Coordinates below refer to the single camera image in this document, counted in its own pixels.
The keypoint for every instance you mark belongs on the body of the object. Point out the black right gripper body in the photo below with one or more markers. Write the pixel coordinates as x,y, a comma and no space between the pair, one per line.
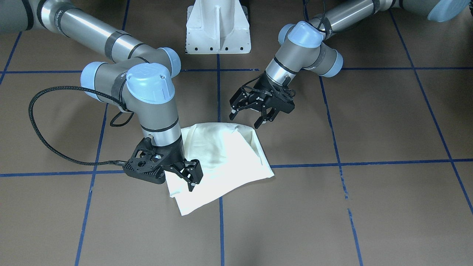
176,158

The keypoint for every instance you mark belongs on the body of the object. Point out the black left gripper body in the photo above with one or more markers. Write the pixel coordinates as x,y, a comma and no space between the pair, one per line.
259,93

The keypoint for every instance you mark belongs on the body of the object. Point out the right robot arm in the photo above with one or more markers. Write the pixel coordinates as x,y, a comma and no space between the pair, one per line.
138,81

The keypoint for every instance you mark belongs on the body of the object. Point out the brown table mat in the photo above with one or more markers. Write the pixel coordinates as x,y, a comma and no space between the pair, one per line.
374,168

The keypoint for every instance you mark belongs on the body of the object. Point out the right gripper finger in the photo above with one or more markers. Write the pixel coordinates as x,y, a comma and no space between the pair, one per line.
178,181
192,172

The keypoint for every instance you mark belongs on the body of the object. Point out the cream long-sleeve cat shirt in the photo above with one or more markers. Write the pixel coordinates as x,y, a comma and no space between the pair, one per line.
230,156

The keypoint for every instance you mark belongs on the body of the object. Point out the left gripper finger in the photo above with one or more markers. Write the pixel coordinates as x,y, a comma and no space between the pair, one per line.
267,114
238,105

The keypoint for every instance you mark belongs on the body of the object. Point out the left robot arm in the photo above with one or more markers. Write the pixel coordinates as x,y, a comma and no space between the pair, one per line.
395,38

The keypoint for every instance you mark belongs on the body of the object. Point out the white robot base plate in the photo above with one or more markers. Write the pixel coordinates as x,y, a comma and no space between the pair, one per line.
217,27

